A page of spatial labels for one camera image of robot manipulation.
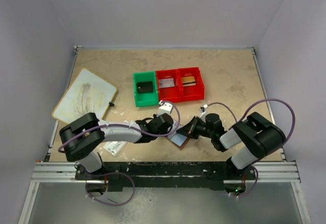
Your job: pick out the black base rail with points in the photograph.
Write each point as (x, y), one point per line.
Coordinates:
(214, 175)

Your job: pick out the silver card in bin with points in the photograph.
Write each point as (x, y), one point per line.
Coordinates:
(166, 83)

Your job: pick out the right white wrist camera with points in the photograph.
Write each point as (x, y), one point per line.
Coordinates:
(203, 111)

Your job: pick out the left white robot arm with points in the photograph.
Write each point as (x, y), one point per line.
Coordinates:
(81, 137)

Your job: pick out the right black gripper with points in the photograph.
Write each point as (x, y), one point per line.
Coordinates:
(193, 126)

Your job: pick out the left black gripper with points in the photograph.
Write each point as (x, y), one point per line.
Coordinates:
(169, 126)

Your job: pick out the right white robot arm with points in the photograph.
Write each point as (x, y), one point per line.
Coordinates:
(260, 137)

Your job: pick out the red middle plastic bin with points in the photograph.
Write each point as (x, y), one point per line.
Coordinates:
(173, 94)

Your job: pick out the aluminium frame rail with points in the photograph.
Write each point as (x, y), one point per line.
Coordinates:
(268, 172)

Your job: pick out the red right plastic bin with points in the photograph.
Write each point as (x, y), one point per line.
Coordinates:
(192, 93)

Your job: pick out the grey chip card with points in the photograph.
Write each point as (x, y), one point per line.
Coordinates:
(145, 87)

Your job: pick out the brown leather card holder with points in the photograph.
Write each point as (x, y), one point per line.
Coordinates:
(178, 140)

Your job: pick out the clear plastic packet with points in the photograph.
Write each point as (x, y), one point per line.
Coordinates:
(114, 148)

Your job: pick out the green plastic bin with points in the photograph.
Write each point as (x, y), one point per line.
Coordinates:
(145, 99)

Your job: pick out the red plastic bin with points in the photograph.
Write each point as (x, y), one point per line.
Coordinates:
(192, 93)
(173, 94)

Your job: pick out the white board yellow rim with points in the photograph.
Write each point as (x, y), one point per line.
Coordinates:
(88, 93)

